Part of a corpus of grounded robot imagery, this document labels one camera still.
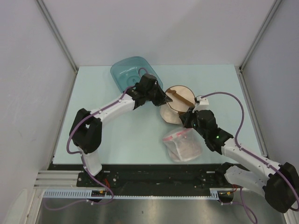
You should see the beige cylindrical zipper bag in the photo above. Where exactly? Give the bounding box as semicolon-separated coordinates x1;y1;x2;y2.
160;85;195;125

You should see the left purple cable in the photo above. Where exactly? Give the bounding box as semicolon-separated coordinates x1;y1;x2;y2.
43;67;150;212

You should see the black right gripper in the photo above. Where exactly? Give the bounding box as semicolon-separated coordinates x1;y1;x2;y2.
179;106;207;138

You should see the white slotted cable duct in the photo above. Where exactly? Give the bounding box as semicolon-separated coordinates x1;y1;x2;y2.
43;188;233;200

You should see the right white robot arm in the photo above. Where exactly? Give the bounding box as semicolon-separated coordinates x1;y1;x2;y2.
179;108;299;213

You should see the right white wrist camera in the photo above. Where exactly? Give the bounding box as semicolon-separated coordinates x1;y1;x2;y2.
193;96;209;112

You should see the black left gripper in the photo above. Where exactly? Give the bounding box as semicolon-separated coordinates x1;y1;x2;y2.
145;83;172;107

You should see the teal transparent plastic bin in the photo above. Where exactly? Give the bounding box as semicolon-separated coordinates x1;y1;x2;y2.
110;56;163;92

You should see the white mesh laundry bag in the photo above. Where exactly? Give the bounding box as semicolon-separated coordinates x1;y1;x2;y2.
162;127;202;162

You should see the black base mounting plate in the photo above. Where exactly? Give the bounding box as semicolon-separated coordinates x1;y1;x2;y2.
77;171;234;189

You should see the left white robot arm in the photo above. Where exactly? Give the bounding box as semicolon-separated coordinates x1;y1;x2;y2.
66;74;172;187

